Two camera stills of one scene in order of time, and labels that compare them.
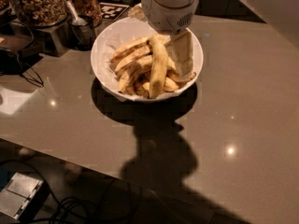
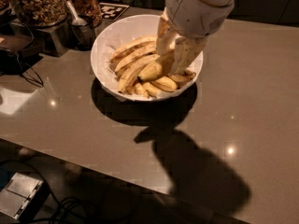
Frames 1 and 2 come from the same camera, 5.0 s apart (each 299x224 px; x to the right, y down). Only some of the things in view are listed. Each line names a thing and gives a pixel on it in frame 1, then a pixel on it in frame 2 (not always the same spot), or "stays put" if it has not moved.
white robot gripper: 166,17 to 194,14
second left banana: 131,56 stays put
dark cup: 81,32 stays put
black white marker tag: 111,12 stays put
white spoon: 77,21 stays put
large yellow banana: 160,66 to 150,73
